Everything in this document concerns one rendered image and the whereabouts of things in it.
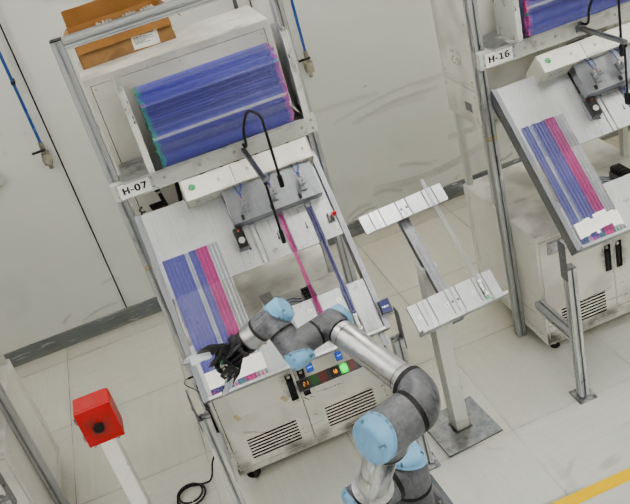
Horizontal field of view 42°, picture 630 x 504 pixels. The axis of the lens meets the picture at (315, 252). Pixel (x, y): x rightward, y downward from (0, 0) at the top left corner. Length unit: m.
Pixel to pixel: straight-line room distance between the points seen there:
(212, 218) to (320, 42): 1.81
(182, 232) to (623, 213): 1.64
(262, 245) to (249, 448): 0.91
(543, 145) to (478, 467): 1.27
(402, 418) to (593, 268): 1.90
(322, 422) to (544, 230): 1.21
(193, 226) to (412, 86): 2.18
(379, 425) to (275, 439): 1.56
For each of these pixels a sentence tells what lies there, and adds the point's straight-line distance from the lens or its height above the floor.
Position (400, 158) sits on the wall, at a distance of 4.90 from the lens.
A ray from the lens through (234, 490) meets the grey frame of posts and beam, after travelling 3.14.
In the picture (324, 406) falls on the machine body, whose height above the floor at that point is 0.24.
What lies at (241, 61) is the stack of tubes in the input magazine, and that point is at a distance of 2.89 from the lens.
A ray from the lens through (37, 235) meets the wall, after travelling 4.63.
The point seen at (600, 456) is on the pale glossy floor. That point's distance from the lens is 3.34.
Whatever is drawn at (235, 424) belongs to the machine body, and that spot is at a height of 0.33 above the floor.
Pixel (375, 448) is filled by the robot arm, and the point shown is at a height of 1.09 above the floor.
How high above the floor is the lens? 2.41
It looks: 29 degrees down
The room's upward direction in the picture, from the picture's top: 16 degrees counter-clockwise
